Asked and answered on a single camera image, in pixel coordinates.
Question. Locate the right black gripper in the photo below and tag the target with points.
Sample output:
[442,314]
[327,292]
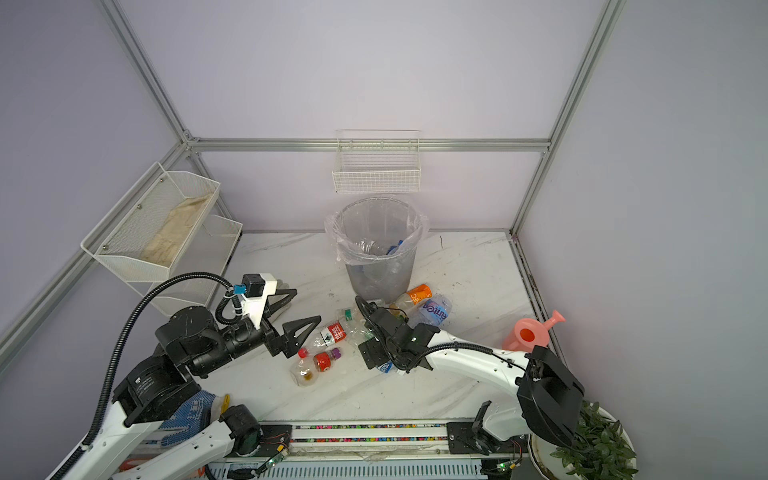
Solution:
[368,351]

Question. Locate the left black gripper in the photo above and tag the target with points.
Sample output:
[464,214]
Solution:
[279,343]

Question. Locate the red label clear bottle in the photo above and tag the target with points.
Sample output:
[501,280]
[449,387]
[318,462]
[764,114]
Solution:
[322,339]

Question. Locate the round red cap bottle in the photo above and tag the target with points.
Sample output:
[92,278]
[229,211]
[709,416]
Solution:
[309,366]

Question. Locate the large crushed blue label bottle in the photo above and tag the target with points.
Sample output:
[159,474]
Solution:
[432,311]

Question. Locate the blue cap water bottle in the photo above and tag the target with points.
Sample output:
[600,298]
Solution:
[394,248]

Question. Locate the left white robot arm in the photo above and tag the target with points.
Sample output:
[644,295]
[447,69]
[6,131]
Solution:
[193,343]

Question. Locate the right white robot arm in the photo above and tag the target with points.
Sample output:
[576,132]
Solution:
[548,396]

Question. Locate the grey mesh waste bin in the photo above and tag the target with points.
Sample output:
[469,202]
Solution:
[382,281]

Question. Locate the clear plastic bin liner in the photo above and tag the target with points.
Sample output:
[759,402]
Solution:
[383,218]

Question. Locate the clear green cap bottle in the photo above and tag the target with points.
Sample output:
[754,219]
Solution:
[353,324]

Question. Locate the orange label juice bottle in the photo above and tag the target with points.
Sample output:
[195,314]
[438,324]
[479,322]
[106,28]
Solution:
[412,297]

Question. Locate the white mesh lower shelf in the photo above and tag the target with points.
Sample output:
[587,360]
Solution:
[210,251]

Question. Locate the white mesh shelf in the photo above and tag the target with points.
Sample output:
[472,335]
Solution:
[120,237]
[210,251]

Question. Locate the blue dotted work glove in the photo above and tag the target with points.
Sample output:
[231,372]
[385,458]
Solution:
[192,417]

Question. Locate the pink spray bottle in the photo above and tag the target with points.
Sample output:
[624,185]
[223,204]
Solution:
[528,333]

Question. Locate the white mesh upper shelf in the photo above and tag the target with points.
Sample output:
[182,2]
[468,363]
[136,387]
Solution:
[120,237]

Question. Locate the potted green plant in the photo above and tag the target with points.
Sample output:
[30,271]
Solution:
[602,449]

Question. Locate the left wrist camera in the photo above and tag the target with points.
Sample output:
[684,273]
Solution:
[253,293]

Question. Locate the white wire wall basket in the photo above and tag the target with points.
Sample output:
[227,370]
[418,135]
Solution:
[370,161]

